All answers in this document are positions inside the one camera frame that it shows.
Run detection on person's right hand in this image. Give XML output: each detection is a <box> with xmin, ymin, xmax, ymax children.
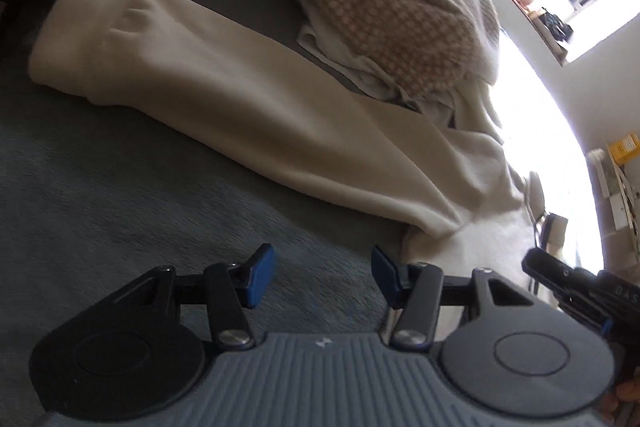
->
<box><xmin>601</xmin><ymin>382</ymin><xmax>640</xmax><ymax>424</ymax></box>

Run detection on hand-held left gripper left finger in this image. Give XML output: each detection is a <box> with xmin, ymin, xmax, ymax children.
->
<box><xmin>112</xmin><ymin>244</ymin><xmax>277</xmax><ymax>350</ymax></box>

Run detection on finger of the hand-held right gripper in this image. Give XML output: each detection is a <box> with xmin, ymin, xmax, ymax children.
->
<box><xmin>521</xmin><ymin>248</ymin><xmax>613</xmax><ymax>333</ymax></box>

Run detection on cream fleece garment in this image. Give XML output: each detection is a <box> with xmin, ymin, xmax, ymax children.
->
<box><xmin>450</xmin><ymin>74</ymin><xmax>511</xmax><ymax>148</ymax></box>

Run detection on black sandals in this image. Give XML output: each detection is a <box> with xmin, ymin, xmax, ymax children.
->
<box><xmin>537</xmin><ymin>6</ymin><xmax>574</xmax><ymax>42</ymax></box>

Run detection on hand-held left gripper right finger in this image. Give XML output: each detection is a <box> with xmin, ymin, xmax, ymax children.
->
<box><xmin>371</xmin><ymin>246</ymin><xmax>538</xmax><ymax>352</ymax></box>

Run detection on white thin cloth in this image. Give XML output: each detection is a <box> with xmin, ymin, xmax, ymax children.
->
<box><xmin>297</xmin><ymin>24</ymin><xmax>458</xmax><ymax>128</ymax></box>

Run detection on beige hoodie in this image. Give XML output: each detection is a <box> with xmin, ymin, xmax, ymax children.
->
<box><xmin>27</xmin><ymin>0</ymin><xmax>571</xmax><ymax>308</ymax></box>

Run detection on yellow box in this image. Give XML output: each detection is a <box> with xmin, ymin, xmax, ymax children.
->
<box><xmin>606</xmin><ymin>133</ymin><xmax>640</xmax><ymax>166</ymax></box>

